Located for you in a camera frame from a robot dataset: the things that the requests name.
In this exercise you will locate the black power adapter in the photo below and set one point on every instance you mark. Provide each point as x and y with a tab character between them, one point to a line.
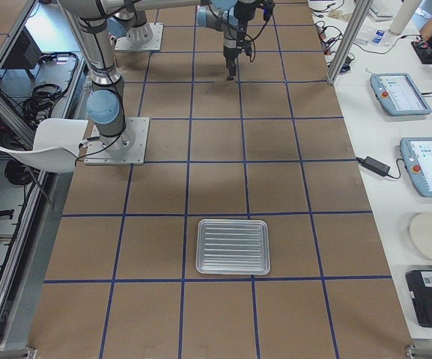
374	166

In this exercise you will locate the near blue teach pendant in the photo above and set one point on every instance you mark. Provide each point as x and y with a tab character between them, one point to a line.
417	156

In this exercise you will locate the far blue teach pendant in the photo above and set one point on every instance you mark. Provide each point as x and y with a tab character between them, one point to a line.
398	94

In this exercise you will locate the blue teach pendant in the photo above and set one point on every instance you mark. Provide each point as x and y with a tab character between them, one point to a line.
417	156
398	94

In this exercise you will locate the white chair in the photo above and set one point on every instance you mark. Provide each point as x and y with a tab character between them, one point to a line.
55	147

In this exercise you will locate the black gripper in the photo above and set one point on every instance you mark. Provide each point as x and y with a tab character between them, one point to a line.
230	54

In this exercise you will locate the silver ribbed metal tray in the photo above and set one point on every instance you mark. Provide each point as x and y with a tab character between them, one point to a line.
233	246

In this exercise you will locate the aluminium frame post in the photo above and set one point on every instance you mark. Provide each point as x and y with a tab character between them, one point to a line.
352	29

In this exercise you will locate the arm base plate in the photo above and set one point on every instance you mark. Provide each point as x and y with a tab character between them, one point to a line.
128	149
146	38

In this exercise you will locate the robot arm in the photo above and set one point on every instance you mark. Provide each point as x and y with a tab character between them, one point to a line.
228	17
105	105

